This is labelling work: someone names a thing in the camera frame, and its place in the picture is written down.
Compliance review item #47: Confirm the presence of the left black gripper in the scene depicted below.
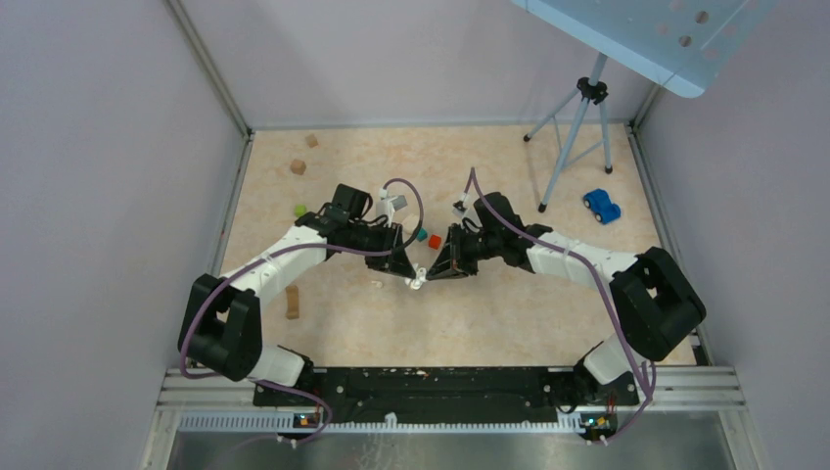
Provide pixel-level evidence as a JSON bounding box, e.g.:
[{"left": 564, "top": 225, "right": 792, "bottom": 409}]
[{"left": 347, "top": 220, "right": 416, "bottom": 278}]

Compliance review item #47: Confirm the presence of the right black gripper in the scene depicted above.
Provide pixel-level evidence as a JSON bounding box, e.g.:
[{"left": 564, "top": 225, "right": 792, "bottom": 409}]
[{"left": 427, "top": 222, "right": 502, "bottom": 281}]

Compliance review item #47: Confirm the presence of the white earbud charging case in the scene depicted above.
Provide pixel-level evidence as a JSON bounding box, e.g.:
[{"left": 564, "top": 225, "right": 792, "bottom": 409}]
[{"left": 405, "top": 267, "right": 428, "bottom": 291}]

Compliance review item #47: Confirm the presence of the beige rounded block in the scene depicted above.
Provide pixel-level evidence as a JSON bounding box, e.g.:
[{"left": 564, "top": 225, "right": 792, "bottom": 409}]
[{"left": 401, "top": 214, "right": 420, "bottom": 235}]

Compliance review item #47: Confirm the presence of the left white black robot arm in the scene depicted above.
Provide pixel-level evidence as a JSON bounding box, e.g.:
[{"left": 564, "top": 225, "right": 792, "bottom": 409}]
[{"left": 178, "top": 184, "right": 426, "bottom": 405}]

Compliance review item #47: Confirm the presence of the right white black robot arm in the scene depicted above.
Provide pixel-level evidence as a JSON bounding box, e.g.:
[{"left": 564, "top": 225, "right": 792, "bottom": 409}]
[{"left": 425, "top": 192, "right": 707, "bottom": 403}]

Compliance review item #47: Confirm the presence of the orange-red small cube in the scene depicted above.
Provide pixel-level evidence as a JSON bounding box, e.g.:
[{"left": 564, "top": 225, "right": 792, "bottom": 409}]
[{"left": 428, "top": 235, "right": 442, "bottom": 250}]

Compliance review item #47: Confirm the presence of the wooden arch block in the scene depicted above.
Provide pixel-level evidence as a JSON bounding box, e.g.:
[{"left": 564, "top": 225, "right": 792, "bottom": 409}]
[{"left": 285, "top": 285, "right": 300, "bottom": 320}]

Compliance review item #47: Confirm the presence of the near wooden cube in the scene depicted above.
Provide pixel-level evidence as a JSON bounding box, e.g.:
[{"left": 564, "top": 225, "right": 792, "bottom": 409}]
[{"left": 290, "top": 159, "right": 307, "bottom": 175}]

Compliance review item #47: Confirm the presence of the blue toy car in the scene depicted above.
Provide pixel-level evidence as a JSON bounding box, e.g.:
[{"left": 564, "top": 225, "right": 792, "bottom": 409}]
[{"left": 582, "top": 188, "right": 622, "bottom": 224}]

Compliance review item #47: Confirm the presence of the grey tripod stand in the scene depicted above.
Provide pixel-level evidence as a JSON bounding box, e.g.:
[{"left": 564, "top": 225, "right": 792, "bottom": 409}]
[{"left": 523, "top": 53, "right": 614, "bottom": 213}]

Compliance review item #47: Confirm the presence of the light blue perforated panel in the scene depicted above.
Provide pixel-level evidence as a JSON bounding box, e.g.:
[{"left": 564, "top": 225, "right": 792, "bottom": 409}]
[{"left": 514, "top": 0, "right": 777, "bottom": 99}]

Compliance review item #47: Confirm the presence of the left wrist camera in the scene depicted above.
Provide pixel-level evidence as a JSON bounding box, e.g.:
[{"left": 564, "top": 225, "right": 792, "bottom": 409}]
[{"left": 376, "top": 188, "right": 408, "bottom": 225}]

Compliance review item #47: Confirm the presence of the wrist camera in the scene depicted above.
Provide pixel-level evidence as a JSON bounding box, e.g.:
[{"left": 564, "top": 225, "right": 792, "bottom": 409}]
[
  {"left": 452, "top": 192, "right": 470, "bottom": 219},
  {"left": 376, "top": 188, "right": 408, "bottom": 225}
]

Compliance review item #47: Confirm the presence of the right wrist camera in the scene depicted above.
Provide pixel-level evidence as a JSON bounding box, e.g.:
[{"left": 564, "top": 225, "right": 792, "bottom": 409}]
[{"left": 452, "top": 192, "right": 470, "bottom": 219}]

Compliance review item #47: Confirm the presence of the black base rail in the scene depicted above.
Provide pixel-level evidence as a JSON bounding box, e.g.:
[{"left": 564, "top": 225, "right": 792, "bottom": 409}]
[{"left": 253, "top": 366, "right": 640, "bottom": 425}]

